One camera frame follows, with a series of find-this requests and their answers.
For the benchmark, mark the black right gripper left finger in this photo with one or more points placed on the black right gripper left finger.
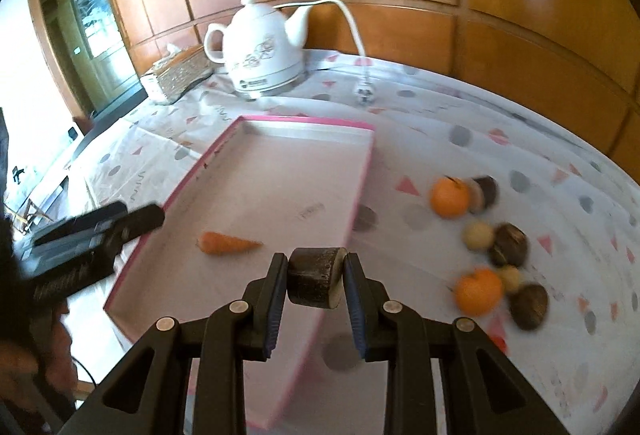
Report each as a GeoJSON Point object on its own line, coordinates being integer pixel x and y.
{"type": "Point", "coordinates": [266, 299]}

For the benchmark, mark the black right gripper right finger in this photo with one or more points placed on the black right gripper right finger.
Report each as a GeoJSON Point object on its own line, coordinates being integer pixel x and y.
{"type": "Point", "coordinates": [373, 333]}

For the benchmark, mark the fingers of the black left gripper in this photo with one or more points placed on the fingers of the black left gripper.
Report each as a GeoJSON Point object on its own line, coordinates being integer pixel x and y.
{"type": "Point", "coordinates": [135, 220]}

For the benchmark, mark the small tan round fruit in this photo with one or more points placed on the small tan round fruit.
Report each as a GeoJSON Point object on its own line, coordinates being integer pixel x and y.
{"type": "Point", "coordinates": [478, 236]}

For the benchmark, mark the small tan longan fruit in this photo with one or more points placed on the small tan longan fruit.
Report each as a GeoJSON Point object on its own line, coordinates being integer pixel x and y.
{"type": "Point", "coordinates": [510, 278]}

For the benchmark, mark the orange tangerine with stem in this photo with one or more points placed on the orange tangerine with stem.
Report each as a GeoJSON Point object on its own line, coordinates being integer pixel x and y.
{"type": "Point", "coordinates": [450, 197]}

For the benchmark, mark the dark brown round fruit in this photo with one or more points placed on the dark brown round fruit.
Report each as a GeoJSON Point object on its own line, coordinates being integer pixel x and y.
{"type": "Point", "coordinates": [529, 306]}

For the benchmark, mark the dark brown wrinkled fruit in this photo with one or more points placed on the dark brown wrinkled fruit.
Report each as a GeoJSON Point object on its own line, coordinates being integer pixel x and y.
{"type": "Point", "coordinates": [510, 247]}

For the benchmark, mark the person's left hand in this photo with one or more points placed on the person's left hand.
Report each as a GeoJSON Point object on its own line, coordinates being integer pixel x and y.
{"type": "Point", "coordinates": [17, 362]}

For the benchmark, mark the orange carrot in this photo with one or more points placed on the orange carrot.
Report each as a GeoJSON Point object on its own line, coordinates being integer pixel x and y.
{"type": "Point", "coordinates": [217, 244]}

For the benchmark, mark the pink-edged white tray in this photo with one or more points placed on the pink-edged white tray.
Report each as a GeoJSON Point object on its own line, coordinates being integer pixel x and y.
{"type": "Point", "coordinates": [287, 182]}

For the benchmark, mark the patterned white tablecloth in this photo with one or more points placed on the patterned white tablecloth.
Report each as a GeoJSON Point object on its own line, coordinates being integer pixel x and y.
{"type": "Point", "coordinates": [417, 182]}

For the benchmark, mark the silver tissue box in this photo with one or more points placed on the silver tissue box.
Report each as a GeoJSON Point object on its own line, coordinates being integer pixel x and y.
{"type": "Point", "coordinates": [172, 76]}

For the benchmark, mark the wooden framed door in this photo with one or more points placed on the wooden framed door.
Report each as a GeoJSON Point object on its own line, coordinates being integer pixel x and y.
{"type": "Point", "coordinates": [86, 56]}

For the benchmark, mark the white ceramic electric kettle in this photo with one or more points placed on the white ceramic electric kettle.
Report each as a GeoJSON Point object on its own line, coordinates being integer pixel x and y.
{"type": "Point", "coordinates": [261, 49]}

